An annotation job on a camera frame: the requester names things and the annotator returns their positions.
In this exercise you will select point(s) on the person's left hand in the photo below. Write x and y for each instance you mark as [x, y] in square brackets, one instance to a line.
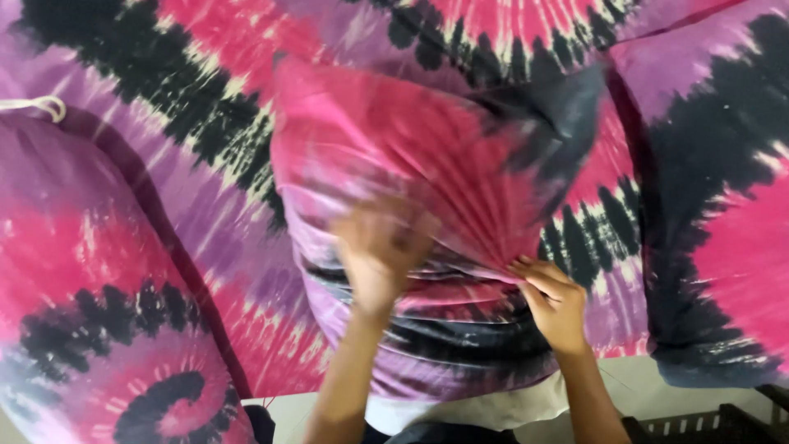
[373, 265]

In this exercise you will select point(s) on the person's right hand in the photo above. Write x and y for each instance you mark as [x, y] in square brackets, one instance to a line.
[558, 314]

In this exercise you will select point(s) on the person's right fingers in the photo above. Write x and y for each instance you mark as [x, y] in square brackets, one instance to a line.
[535, 276]

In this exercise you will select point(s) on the person's left fingers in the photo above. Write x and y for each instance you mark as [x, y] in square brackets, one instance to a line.
[394, 225]

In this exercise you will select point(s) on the pink purple tie-dye pillowcase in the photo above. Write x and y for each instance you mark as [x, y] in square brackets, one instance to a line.
[407, 142]

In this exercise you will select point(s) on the white pillow insert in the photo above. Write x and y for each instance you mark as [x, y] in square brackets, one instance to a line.
[468, 410]

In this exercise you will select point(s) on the person's dark clothing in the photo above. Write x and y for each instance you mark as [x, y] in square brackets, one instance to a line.
[444, 435]

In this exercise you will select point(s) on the tie-dye bed sheet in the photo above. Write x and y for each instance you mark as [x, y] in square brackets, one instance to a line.
[203, 185]

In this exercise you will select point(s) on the tie-dye pillow with black band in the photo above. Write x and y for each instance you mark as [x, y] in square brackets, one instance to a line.
[715, 185]

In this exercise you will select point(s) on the black plastic crate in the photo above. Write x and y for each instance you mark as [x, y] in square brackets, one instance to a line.
[715, 425]

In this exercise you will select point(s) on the tie-dye pillow with spiral print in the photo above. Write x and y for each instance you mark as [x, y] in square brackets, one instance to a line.
[92, 277]

